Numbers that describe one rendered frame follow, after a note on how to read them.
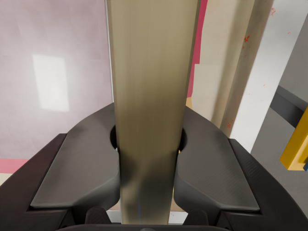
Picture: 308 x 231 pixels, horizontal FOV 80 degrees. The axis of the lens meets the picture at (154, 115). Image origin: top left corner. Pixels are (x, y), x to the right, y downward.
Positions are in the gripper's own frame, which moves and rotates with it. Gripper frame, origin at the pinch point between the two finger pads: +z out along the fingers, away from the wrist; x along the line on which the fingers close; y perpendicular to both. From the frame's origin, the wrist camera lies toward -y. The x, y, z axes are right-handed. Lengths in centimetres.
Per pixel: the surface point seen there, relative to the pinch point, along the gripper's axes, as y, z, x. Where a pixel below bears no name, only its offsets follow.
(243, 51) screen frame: -2.0, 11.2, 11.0
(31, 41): -1.9, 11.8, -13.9
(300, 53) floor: 14, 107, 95
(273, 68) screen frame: -0.9, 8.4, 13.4
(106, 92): 4.3, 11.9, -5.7
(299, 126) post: 10.0, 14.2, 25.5
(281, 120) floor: 63, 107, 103
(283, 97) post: 10.0, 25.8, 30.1
